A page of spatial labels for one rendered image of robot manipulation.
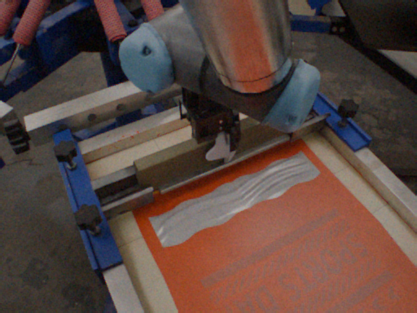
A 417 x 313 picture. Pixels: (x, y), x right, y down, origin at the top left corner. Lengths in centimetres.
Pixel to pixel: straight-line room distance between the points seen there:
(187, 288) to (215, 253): 8
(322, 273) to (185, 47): 45
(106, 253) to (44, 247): 127
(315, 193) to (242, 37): 53
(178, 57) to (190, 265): 37
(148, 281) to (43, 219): 138
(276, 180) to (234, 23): 53
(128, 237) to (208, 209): 16
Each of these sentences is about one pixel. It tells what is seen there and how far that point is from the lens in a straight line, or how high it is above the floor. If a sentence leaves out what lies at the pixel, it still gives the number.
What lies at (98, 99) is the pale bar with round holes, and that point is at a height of 104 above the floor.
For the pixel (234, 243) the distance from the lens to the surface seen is 65.
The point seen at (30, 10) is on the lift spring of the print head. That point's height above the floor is 111.
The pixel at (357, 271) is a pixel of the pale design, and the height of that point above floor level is 95.
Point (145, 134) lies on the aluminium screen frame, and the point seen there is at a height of 98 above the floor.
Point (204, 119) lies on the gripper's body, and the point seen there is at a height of 114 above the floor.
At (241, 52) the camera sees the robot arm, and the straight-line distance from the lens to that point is 26.
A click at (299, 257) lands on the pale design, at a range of 66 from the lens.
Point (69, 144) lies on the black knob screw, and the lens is 69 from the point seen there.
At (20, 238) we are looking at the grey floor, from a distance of 195.
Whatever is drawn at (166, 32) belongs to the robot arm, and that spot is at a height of 134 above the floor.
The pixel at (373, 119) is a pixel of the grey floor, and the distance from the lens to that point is 248.
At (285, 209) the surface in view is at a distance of 70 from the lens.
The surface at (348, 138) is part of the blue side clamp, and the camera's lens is 80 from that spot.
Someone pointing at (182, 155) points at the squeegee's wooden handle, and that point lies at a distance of 63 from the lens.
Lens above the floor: 154
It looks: 49 degrees down
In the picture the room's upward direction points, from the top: straight up
